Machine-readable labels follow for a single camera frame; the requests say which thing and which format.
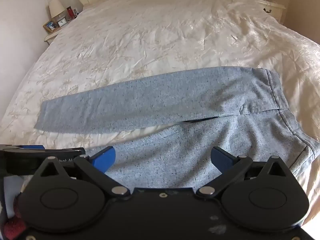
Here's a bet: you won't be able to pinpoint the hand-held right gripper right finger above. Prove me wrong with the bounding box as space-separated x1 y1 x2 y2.
196 147 292 198

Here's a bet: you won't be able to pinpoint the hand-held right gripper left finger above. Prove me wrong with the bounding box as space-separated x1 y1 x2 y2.
37 146 131 198

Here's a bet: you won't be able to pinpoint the bed with cream bedspread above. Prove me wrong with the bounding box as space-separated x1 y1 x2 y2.
0 0 320 200

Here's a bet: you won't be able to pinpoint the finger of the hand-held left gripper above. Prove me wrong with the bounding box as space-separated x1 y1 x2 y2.
0 144 45 153

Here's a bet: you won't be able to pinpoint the cream table lamp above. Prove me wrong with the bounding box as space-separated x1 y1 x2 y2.
48 0 64 20

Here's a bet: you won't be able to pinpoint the wooden photo frame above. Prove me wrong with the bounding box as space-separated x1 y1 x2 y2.
43 20 59 33

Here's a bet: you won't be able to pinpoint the cream nightstand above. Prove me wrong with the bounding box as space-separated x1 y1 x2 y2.
44 26 64 46
251 0 287 25

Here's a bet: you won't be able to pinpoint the heathered grey-blue pants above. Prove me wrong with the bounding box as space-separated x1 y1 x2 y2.
34 66 316 188

